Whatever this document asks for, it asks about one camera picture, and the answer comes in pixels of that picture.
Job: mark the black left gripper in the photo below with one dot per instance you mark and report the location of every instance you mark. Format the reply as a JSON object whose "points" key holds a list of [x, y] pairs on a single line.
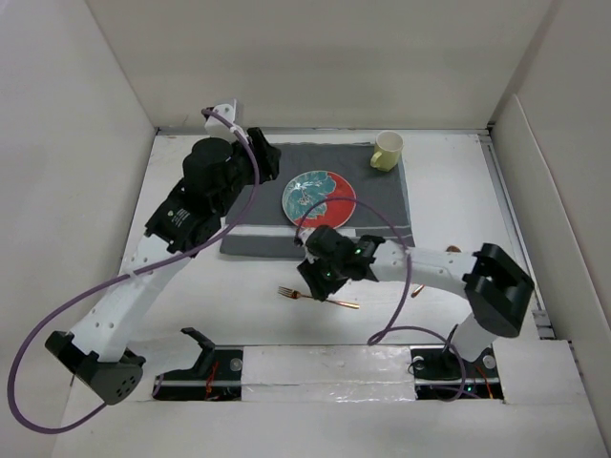
{"points": [[266, 156]]}

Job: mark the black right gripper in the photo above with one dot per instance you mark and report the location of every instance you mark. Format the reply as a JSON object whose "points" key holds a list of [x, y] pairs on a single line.
{"points": [[320, 288]]}

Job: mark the red and teal round plate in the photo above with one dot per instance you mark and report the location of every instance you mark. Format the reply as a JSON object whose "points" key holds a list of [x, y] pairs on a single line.
{"points": [[316, 198]]}

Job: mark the grey striped cloth placemat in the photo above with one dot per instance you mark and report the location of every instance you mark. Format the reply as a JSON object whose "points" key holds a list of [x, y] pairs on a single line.
{"points": [[266, 232]]}

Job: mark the yellow-green mug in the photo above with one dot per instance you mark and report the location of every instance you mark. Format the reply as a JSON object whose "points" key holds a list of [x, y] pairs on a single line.
{"points": [[388, 149]]}

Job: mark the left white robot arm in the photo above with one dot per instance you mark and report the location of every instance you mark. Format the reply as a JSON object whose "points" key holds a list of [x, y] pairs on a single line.
{"points": [[95, 349]]}

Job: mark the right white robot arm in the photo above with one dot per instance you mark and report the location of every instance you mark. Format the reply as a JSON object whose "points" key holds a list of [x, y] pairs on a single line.
{"points": [[497, 289]]}

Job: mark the copper fork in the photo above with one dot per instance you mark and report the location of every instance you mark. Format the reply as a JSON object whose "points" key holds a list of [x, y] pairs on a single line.
{"points": [[296, 295]]}

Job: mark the copper spoon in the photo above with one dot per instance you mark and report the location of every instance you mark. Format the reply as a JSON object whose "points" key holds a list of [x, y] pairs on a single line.
{"points": [[417, 290]]}

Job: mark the white foam front board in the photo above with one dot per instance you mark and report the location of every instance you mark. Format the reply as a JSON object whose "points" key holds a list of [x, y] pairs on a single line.
{"points": [[539, 381]]}

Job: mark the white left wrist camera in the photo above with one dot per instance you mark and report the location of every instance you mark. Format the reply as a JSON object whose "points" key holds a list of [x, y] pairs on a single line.
{"points": [[220, 119]]}

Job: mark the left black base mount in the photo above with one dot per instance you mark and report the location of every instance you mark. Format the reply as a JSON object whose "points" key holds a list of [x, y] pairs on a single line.
{"points": [[215, 376]]}

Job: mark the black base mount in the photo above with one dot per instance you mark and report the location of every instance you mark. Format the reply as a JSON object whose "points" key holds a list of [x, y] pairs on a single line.
{"points": [[215, 376], [438, 376]]}

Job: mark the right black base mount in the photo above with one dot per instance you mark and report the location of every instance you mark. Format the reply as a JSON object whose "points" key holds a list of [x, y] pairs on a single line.
{"points": [[438, 376]]}

